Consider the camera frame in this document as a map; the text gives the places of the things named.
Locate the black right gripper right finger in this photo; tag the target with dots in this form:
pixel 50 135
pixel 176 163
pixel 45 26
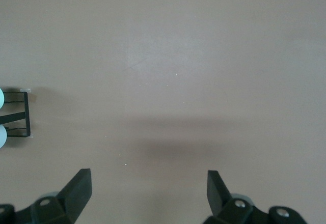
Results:
pixel 224 203

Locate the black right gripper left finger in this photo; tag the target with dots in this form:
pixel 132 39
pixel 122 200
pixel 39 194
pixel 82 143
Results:
pixel 74 196

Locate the mint green plastic cup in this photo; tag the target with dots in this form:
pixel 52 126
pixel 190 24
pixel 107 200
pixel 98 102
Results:
pixel 1 98

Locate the grey plastic cup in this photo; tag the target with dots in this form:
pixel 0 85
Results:
pixel 2 136

